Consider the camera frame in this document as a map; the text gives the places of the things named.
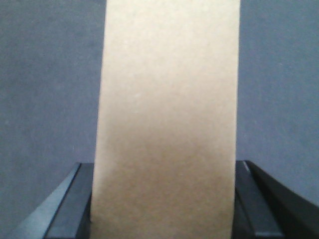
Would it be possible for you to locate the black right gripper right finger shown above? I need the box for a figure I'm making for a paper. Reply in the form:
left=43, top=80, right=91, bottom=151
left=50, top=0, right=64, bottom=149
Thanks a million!
left=233, top=160, right=319, bottom=239

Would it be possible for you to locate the black conveyor belt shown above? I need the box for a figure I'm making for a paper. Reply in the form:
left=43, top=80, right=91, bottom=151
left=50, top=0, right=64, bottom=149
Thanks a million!
left=0, top=0, right=319, bottom=238

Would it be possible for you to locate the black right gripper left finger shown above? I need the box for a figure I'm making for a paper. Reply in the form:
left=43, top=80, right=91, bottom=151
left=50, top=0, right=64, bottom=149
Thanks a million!
left=15, top=163, right=94, bottom=239

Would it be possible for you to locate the tall brown cardboard box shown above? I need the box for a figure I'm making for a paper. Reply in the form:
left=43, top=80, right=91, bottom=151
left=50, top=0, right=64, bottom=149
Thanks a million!
left=91, top=0, right=240, bottom=239

